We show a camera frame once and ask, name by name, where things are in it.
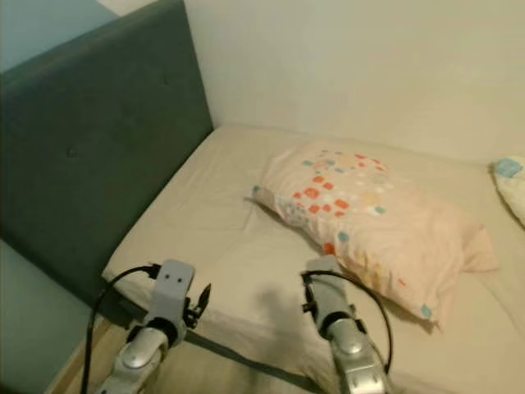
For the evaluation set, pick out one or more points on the pink dotted pillow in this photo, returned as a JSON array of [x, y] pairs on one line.
[[377, 222]]

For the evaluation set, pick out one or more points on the dark grey bed base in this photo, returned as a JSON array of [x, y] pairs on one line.
[[246, 364]]

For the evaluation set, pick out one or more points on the beige sheeted mattress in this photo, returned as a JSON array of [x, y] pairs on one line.
[[213, 222]]

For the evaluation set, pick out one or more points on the dark teal padded headboard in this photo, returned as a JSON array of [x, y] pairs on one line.
[[98, 148]]

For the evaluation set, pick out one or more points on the cream cartoon print duvet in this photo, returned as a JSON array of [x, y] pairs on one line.
[[510, 185]]

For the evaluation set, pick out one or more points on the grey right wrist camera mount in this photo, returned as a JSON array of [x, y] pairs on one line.
[[330, 291]]

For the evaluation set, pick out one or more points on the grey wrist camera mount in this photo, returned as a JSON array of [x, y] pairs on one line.
[[175, 287], [330, 291]]

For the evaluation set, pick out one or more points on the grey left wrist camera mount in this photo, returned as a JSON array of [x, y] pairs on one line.
[[175, 287]]

